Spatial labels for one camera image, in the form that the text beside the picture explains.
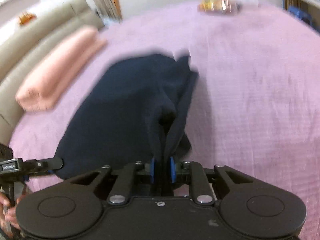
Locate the dark navy garment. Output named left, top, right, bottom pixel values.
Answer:
left=54, top=52, right=200, bottom=180

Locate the small orange object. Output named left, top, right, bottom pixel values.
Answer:
left=17, top=12, right=37, bottom=25

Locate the person's left hand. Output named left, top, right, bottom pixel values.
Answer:
left=0, top=191, right=22, bottom=238

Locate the pink quilted bedspread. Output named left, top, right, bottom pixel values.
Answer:
left=9, top=0, right=320, bottom=240

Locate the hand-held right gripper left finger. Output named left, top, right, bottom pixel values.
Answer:
left=69, top=161, right=157, bottom=204

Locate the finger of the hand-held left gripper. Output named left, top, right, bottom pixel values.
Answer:
left=22, top=156, right=64, bottom=177

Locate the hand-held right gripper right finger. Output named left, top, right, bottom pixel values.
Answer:
left=169, top=156, right=253, bottom=205

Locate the pink folded towel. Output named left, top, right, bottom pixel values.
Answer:
left=15, top=26, right=107, bottom=112

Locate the yellow red snack packet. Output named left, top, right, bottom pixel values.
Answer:
left=197, top=0, right=242, bottom=15

